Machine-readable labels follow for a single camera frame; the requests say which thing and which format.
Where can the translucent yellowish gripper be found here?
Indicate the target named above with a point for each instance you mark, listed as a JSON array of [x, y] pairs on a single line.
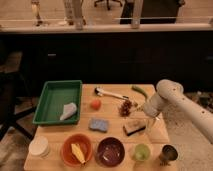
[[150, 121]]

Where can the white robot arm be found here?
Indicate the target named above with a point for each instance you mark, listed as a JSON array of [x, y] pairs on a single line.
[[168, 91]]

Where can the brown pine cone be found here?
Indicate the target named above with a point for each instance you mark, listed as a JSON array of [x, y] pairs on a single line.
[[124, 109]]

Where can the green plastic cup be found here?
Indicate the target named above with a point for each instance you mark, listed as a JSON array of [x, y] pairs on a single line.
[[141, 152]]

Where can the metal cup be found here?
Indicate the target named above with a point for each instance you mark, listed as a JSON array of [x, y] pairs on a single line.
[[168, 153]]

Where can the green chili pepper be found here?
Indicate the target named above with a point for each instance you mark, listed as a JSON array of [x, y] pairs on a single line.
[[139, 90]]

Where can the dark purple bowl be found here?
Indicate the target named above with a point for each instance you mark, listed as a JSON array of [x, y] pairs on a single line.
[[110, 152]]

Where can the blue sponge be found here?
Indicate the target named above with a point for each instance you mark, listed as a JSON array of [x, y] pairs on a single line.
[[98, 125]]

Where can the orange tomato ball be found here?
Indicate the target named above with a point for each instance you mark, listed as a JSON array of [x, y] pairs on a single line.
[[95, 104]]

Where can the white crumpled cloth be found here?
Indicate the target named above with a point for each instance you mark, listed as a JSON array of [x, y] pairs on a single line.
[[68, 110]]

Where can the orange bowl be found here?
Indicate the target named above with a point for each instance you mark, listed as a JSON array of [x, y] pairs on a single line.
[[66, 152]]

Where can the green plastic tray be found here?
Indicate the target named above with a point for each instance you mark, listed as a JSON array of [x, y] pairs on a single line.
[[55, 95]]

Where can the dark chair at left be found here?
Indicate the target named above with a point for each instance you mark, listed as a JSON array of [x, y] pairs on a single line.
[[8, 118]]

